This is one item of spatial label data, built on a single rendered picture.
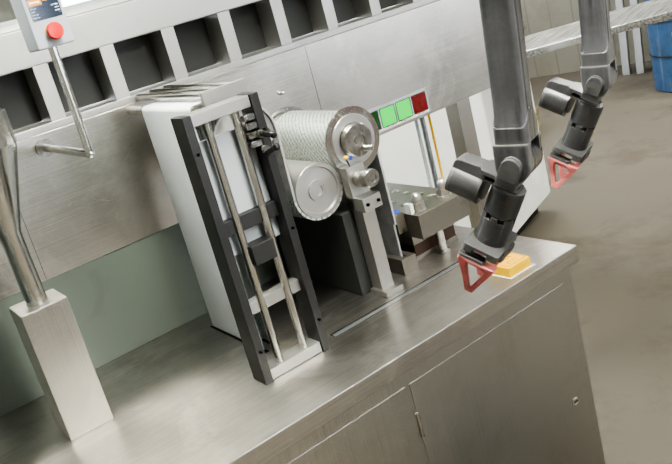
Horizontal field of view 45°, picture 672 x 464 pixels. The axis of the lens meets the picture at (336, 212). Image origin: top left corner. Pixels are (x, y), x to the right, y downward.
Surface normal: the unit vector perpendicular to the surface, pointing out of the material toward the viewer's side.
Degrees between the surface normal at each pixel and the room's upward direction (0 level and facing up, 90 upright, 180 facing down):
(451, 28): 90
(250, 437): 0
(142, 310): 90
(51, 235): 90
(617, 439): 0
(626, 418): 0
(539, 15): 90
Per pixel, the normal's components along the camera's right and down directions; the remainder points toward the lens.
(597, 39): -0.49, 0.25
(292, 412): -0.25, -0.92
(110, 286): 0.58, 0.11
